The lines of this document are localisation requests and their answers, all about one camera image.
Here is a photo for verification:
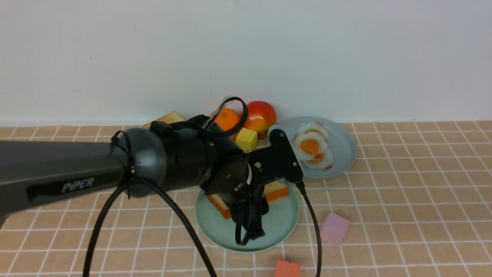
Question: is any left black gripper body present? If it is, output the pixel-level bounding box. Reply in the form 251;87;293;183
200;154;269;210

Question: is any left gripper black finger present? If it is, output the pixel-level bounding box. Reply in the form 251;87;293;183
231;196;269;246

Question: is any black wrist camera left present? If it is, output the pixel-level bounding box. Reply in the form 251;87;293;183
247;128;304;186

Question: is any red apple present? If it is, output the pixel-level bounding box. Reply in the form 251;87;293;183
244;100;277;140

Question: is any toast slice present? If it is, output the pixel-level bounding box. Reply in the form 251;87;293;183
207;181;289;220
142;111;185;128

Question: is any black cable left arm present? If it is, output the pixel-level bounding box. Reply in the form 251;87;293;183
83;97;322;277

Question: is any pink cube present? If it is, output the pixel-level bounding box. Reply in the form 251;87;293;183
320;213;351;247

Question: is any fried egg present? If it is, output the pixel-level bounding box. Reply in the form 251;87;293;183
304;149;334;170
291;132;327;161
294;122;329;141

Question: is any green round plate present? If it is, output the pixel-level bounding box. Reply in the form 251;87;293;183
194;179;300;254

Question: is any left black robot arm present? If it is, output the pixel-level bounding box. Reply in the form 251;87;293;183
0;115;269;245

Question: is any orange fruit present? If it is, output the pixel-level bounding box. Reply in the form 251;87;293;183
214;108;244;131

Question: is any yellow cube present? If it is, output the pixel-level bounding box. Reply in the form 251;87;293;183
235;128;258;153

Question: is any orange-red cube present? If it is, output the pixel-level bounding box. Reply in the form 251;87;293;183
274;260;301;277

